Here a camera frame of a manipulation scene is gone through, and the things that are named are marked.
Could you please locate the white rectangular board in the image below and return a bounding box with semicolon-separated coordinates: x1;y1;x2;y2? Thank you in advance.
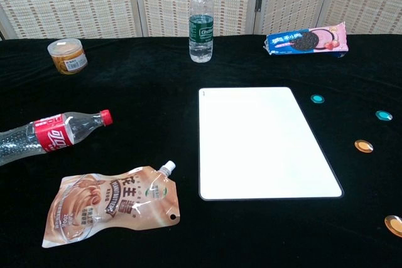
198;87;345;201

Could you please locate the black velvet tablecloth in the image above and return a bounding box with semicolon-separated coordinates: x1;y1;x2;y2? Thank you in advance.
0;34;402;268

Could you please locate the clear green-label water bottle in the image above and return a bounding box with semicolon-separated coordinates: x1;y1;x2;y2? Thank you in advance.
188;0;215;63

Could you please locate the blue pink Oreo cookie pack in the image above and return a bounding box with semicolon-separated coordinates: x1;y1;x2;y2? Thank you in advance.
263;21;350;58

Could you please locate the brown peanut butter spout pouch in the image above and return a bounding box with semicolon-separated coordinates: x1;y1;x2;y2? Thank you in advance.
41;160;182;249

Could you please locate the round clear plastic snack jar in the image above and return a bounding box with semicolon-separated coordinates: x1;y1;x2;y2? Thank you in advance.
47;38;89;75

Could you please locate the empty red-label cola bottle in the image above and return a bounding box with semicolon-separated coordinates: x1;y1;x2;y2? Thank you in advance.
0;109;114;167

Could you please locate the woven bamboo folding screen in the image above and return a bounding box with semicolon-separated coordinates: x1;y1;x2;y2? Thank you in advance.
0;0;402;41

